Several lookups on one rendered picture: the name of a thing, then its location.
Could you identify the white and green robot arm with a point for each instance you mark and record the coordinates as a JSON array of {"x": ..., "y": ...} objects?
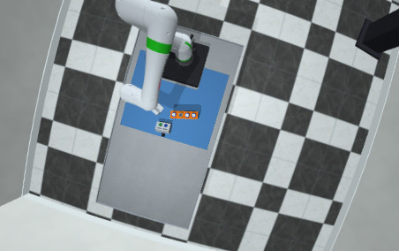
[{"x": 159, "y": 22}]

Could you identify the blue bench mat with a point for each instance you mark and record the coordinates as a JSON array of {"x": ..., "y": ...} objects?
[{"x": 206, "y": 101}]

